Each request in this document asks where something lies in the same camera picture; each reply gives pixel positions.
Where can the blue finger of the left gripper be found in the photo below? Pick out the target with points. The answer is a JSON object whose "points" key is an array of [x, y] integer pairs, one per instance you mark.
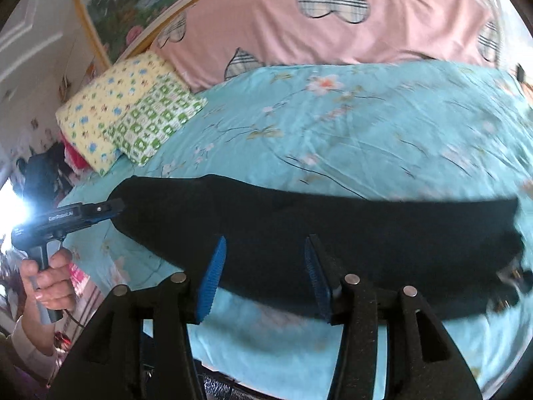
{"points": [[103, 210]]}

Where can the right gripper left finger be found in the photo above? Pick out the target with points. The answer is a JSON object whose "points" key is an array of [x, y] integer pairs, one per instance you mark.
{"points": [[105, 361]]}

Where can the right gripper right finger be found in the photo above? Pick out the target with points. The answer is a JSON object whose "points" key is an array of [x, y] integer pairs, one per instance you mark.
{"points": [[423, 362]]}

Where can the black pants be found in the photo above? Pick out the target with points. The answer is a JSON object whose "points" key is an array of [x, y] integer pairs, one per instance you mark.
{"points": [[453, 252]]}

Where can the person's left hand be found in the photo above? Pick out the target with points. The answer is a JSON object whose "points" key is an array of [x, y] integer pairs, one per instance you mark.
{"points": [[51, 287]]}

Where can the yellow and green patterned pillow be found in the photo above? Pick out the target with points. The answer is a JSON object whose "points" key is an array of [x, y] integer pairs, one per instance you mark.
{"points": [[133, 108]]}

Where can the light blue floral bedsheet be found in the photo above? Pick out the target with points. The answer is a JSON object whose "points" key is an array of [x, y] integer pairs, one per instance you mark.
{"points": [[426, 130]]}

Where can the pink quilt with plaid hearts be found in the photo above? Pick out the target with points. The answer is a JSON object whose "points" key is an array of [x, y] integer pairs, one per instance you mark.
{"points": [[217, 40]]}

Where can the small black charger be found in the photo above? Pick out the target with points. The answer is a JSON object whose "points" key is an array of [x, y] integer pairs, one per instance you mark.
{"points": [[520, 74]]}

